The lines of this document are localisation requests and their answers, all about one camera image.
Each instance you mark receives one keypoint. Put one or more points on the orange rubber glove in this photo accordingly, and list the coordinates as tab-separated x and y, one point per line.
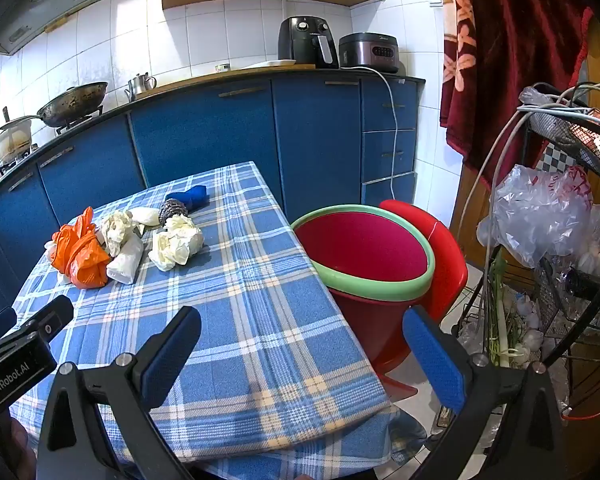
80	260

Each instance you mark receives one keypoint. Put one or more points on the black wok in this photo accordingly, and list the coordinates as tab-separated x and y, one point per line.
72	102

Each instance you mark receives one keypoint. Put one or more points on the black air fryer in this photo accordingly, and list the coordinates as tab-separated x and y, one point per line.
300	40

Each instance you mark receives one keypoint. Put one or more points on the large clear plastic bag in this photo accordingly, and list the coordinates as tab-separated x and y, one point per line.
535	210

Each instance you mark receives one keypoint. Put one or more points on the small jar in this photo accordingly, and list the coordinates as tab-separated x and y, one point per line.
223	67

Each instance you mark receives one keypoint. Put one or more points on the small clear plastic bag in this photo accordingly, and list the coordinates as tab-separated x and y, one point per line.
535	96

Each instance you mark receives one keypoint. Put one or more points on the blue kitchen base cabinet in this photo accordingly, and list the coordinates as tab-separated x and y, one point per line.
205	125

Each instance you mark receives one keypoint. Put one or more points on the red basin with green rim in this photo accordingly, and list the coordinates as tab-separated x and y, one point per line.
365	245

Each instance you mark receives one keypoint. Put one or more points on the steel wool scrubber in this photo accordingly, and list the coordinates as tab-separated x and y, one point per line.
172	210

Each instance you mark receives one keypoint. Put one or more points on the dark rice cooker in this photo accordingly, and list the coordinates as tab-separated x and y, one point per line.
365	52

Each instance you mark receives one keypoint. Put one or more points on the blue sponge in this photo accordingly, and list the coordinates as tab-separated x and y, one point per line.
192	195

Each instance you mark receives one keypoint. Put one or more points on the checkered cloth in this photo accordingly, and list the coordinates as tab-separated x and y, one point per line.
555	160

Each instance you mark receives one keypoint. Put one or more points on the steel kettle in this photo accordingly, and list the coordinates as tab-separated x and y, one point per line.
140	85

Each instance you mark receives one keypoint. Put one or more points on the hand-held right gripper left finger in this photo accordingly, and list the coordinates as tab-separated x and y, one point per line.
165	360

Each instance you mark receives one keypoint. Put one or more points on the white cooking pot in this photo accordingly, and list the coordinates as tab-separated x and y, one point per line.
10	142

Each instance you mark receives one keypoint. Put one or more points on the dark red floral towel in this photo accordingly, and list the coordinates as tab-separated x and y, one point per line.
520	60

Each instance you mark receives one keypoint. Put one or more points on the pale paper towel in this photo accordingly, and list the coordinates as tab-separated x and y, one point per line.
125	262

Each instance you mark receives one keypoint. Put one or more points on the green onions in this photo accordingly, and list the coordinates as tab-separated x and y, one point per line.
502	320

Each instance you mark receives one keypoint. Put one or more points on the red plastic chair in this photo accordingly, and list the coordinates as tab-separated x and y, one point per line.
447	265

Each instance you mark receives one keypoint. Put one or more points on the large crumpled white tissue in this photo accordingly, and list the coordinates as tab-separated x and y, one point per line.
175	247

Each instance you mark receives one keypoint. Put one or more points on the blue plaid tablecloth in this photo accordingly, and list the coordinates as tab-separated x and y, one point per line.
260	285

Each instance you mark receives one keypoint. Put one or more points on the white plastic bag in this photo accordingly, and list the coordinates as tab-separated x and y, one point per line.
147	215

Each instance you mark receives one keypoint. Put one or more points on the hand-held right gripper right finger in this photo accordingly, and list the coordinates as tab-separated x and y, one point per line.
435	357

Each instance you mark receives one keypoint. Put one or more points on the small crumpled white tissue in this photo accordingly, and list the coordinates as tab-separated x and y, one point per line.
115	227

